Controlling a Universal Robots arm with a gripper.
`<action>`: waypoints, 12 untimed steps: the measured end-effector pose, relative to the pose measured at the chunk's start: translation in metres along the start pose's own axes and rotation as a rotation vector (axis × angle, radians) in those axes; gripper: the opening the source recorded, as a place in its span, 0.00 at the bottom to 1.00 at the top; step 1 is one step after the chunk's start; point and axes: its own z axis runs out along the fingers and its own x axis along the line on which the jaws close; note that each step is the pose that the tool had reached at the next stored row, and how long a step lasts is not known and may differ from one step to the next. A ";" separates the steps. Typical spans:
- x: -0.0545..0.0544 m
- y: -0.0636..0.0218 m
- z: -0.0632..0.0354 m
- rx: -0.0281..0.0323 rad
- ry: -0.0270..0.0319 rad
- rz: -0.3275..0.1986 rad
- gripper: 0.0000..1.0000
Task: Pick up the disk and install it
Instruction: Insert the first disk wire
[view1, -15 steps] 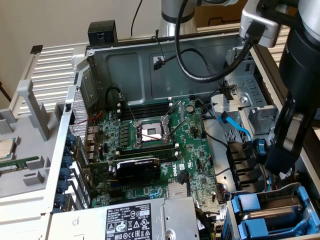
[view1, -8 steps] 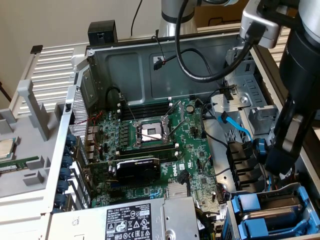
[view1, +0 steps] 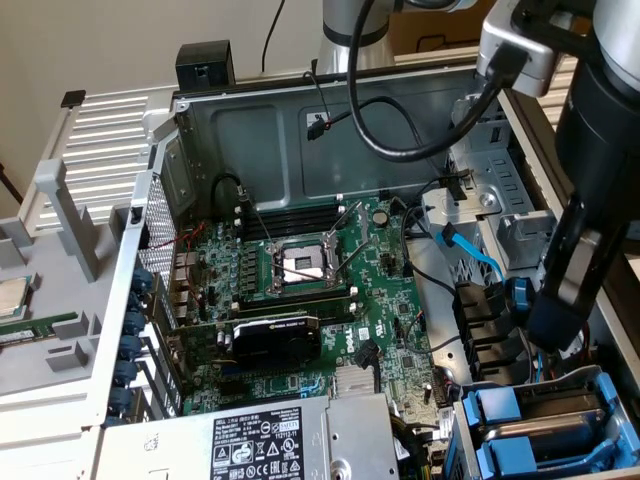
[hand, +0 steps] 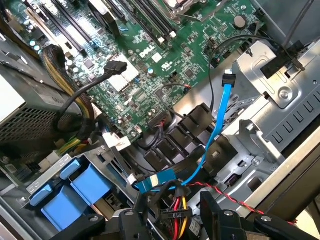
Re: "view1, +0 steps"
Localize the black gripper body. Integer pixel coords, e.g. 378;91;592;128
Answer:
553;47;640;226

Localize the coloured power wire blue plug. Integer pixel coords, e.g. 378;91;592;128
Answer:
502;276;601;386

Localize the blue data wire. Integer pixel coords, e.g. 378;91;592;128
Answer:
436;222;549;386

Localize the blue plastic disk carrier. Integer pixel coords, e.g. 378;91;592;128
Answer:
472;434;640;480

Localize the black plastic air shroud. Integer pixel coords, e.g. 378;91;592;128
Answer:
452;281;536;386

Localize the silver metal drive cage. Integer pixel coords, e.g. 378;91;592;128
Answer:
419;92;571;281

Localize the hard drive in blue caddy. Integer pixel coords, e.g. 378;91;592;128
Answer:
452;364;640;480

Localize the green motherboard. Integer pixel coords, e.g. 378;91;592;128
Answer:
172;194;466;451

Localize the silver finned heatsink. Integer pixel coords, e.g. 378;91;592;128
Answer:
333;366;376;399

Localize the brown cardboard box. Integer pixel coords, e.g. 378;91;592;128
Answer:
387;9;481;56

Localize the metal socket cover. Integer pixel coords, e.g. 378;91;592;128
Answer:
327;199;374;246

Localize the CPU socket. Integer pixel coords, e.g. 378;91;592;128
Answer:
264;234;346;296

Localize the black graphics card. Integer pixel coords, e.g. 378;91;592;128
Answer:
167;314;324;371

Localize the silver power supply unit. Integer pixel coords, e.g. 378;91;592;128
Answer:
99;392;401;480

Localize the open grey PC case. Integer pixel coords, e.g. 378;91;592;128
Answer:
82;52;640;480

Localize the grey parts rack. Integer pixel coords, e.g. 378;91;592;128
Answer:
0;158;134;416

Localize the silver CPU chip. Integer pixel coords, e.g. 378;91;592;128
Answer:
0;273;34;321

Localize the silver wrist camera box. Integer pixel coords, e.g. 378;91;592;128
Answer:
474;0;560;99

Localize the long black wire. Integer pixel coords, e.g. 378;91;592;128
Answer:
402;199;459;294

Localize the black wire angled plug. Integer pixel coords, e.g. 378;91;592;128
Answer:
355;340;381;396

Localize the yellow black wire bundle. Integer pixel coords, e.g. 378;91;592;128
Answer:
389;414;441;480

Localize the wire locking lever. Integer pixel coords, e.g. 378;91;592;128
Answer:
244;197;275;250
338;234;374;276

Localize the black wire with black plug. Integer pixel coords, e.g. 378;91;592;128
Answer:
305;95;471;201

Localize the thin black cable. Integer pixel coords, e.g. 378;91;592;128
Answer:
262;0;286;74

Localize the short black loop wire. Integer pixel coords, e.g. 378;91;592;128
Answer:
212;172;249;201

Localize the thin red wire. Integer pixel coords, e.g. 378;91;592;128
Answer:
149;222;207;306

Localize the black box bracket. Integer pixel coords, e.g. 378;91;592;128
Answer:
175;42;236;92

